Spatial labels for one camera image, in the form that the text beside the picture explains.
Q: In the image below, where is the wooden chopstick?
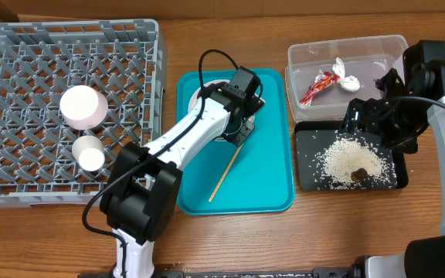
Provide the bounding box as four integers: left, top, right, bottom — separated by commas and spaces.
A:
208, 144, 243, 203

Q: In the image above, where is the large white plate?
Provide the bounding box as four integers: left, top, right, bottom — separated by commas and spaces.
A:
187, 80, 229, 112

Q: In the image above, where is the white paper cup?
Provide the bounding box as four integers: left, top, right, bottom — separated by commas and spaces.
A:
72, 135, 105, 171

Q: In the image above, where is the white rice pile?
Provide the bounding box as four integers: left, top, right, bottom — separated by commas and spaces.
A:
301, 130, 397, 191

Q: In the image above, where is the black tray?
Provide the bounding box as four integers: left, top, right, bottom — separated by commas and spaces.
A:
294, 121, 409, 192

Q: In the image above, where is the red snack wrapper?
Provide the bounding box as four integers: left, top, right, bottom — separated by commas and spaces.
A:
300, 70, 339, 107

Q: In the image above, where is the small pink plate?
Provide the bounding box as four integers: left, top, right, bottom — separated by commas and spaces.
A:
59, 85, 108, 130

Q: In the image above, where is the grey dishwasher rack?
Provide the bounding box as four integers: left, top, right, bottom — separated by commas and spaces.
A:
0, 19, 168, 208

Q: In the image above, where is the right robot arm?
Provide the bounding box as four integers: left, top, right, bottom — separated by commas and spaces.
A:
339, 40, 445, 277

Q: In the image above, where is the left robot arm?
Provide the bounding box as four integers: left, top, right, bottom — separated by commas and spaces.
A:
100, 66, 265, 277

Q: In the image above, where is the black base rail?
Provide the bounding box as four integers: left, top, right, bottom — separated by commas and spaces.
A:
79, 262, 362, 278

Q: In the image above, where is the white tissue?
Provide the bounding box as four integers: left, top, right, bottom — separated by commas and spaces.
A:
332, 57, 361, 92

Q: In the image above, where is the clear plastic bin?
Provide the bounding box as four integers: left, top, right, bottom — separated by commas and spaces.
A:
285, 35, 408, 123

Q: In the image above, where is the brown food scrap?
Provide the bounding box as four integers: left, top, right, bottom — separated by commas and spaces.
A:
351, 168, 369, 183

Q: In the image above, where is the teal plastic tray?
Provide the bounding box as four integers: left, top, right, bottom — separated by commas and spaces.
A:
178, 68, 295, 215

